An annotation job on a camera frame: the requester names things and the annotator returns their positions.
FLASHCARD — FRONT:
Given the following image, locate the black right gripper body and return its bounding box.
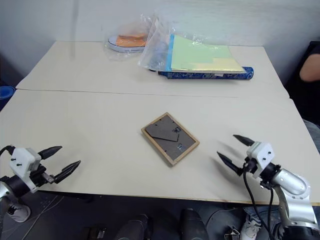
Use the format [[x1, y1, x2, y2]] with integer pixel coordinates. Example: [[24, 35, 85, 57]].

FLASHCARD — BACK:
[[241, 156, 263, 178]]

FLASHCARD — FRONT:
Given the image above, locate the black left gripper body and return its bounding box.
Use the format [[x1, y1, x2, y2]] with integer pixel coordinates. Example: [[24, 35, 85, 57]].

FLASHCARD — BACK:
[[29, 164, 55, 190]]

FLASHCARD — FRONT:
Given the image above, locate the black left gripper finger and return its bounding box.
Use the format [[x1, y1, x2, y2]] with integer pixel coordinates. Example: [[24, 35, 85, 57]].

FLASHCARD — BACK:
[[37, 145, 63, 160], [53, 160, 82, 185]]

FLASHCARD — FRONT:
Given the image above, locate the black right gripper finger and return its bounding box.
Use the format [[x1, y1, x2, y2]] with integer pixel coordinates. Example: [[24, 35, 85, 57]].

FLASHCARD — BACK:
[[216, 150, 245, 177], [232, 134, 255, 147]]

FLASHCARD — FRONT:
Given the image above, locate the dark rounded shape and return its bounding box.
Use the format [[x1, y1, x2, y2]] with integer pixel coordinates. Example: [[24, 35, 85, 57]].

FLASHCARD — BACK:
[[179, 208, 210, 240], [115, 213, 151, 240]]

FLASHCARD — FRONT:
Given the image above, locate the blue round stool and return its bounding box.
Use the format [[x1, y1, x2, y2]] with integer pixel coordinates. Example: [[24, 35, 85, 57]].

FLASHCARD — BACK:
[[0, 85, 16, 101]]

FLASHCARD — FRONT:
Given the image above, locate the blue patterned board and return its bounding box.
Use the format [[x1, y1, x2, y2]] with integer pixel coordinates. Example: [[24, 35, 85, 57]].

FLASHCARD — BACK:
[[149, 65, 255, 82]]

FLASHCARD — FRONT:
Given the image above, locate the green and yellow paper stack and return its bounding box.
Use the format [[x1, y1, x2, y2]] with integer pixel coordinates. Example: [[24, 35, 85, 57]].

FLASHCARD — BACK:
[[165, 34, 246, 73]]

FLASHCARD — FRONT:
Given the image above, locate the seated person in black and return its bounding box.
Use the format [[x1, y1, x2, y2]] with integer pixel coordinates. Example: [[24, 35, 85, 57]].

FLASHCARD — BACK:
[[284, 40, 320, 154]]

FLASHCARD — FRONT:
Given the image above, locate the clear bag with paper sheets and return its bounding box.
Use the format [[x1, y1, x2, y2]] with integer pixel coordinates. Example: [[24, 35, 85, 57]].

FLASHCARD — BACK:
[[137, 14, 247, 74]]

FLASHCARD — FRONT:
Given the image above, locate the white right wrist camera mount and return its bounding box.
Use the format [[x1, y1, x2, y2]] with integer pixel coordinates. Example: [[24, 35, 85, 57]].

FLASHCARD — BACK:
[[246, 141, 276, 179]]

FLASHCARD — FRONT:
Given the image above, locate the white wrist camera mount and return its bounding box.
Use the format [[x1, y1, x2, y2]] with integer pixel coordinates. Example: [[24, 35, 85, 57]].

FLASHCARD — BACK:
[[246, 141, 276, 179], [9, 147, 42, 194]]

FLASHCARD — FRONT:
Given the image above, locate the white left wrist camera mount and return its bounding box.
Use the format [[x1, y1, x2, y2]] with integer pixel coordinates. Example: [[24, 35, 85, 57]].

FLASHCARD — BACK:
[[9, 147, 42, 194]]

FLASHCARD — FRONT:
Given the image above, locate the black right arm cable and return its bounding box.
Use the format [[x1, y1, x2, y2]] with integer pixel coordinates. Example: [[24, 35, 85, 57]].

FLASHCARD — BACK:
[[242, 161, 275, 240]]

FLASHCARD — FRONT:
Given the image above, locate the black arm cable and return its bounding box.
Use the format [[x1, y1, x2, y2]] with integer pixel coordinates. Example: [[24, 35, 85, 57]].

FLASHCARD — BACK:
[[242, 161, 275, 240], [0, 145, 15, 156]]

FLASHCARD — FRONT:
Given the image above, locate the thin white floor cable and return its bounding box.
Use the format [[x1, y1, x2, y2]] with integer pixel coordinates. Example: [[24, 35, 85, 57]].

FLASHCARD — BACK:
[[22, 194, 59, 240]]

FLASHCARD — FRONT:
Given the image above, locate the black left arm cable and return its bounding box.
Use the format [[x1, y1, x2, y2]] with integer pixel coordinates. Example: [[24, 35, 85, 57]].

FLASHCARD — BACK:
[[0, 145, 15, 156]]

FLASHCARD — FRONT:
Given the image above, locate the wooden picture frame face down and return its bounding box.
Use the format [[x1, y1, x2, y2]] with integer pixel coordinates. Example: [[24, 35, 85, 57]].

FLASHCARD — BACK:
[[140, 111, 201, 168]]

